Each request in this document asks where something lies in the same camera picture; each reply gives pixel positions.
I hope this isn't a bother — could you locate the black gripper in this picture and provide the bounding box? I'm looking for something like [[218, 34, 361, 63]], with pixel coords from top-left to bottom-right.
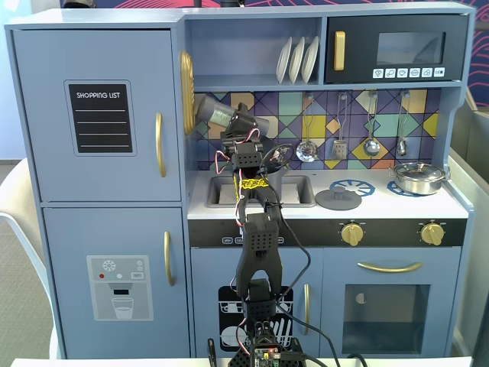
[[220, 102, 264, 153]]

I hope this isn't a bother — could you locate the gray cylindrical salt shaker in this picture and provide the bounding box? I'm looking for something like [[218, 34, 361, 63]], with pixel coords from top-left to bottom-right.
[[193, 94, 270, 139]]

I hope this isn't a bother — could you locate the white toy plate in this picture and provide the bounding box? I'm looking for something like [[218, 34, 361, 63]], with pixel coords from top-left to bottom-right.
[[275, 37, 293, 85], [288, 37, 306, 84], [300, 36, 320, 84]]

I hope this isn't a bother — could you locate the steel skimmer spoon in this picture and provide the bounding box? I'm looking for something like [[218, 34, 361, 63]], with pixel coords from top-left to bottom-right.
[[296, 91, 319, 164]]

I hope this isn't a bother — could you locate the steel slotted spatula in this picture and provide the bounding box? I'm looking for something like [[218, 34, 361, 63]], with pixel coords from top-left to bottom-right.
[[330, 91, 349, 161]]

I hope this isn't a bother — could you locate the gray round pot lid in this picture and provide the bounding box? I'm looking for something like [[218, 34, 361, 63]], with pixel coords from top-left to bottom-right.
[[314, 186, 363, 211]]

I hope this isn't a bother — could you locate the steel ladle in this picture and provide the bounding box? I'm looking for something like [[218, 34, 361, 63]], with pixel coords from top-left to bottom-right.
[[362, 90, 382, 158]]

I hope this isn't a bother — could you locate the black toy microwave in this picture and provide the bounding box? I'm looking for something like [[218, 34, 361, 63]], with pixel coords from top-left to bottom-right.
[[324, 15, 469, 84]]

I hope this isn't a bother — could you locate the blue toy kitchen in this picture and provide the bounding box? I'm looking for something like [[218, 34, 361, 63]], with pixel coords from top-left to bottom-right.
[[3, 5, 477, 360]]

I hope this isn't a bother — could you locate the dishwasher door with rack print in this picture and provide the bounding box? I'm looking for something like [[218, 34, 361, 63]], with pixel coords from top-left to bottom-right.
[[189, 247, 324, 359]]

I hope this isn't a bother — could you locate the gold stove knob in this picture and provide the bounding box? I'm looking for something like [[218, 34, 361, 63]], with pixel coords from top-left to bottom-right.
[[419, 222, 446, 247], [339, 222, 364, 247]]

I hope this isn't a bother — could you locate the steel serving spoon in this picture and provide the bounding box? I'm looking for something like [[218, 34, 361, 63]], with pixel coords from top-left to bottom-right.
[[395, 90, 410, 157]]

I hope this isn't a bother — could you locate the steel pot with lid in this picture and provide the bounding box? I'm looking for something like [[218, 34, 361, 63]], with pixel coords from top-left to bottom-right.
[[388, 161, 452, 196]]

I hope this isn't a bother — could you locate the fridge door with shopping list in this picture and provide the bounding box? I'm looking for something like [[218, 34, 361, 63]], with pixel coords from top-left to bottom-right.
[[11, 29, 183, 203]]

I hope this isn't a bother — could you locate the oven door with window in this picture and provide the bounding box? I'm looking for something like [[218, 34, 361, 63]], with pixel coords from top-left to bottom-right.
[[322, 247, 462, 359]]

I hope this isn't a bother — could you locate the freezer door with dispenser print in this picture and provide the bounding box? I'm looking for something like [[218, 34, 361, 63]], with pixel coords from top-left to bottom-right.
[[42, 206, 191, 359]]

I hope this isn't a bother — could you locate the white curved chair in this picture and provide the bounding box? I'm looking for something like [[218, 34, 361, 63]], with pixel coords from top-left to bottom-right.
[[0, 158, 53, 359]]

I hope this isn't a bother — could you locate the gray metal cabinet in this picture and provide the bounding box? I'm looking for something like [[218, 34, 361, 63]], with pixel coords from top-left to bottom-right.
[[449, 109, 489, 359]]

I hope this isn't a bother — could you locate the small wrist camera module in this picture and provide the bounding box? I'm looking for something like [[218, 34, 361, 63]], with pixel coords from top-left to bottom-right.
[[265, 143, 294, 171]]

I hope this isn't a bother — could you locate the long black cable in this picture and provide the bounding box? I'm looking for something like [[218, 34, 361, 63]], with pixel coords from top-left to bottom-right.
[[267, 202, 341, 367]]

